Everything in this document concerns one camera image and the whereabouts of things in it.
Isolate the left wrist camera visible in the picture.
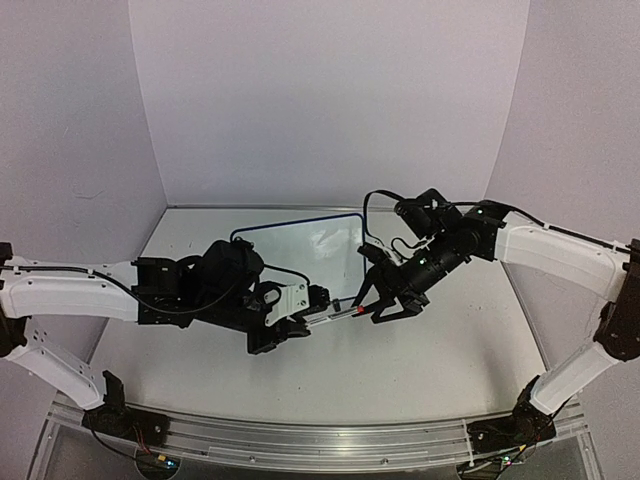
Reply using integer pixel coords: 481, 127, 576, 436
258, 283, 331, 327

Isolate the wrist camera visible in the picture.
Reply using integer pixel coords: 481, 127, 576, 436
357, 242, 403, 273
258, 283, 331, 327

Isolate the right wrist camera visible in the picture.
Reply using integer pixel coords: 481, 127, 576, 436
357, 242, 403, 273

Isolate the right camera black cable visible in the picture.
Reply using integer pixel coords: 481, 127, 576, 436
362, 188, 416, 251

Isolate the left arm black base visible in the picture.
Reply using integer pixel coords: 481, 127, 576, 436
82, 370, 170, 447

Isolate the aluminium front rail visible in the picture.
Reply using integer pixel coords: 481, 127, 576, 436
28, 395, 602, 479

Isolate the white marker pen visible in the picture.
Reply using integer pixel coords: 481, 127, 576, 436
306, 306, 359, 329

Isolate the blue-framed whiteboard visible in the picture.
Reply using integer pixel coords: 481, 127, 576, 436
230, 213, 366, 302

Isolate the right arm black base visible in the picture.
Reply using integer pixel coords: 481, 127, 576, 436
467, 381, 556, 454

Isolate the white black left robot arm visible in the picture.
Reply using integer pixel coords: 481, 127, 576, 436
1, 240, 313, 435

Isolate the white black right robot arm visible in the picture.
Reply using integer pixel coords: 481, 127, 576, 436
353, 188, 639, 430

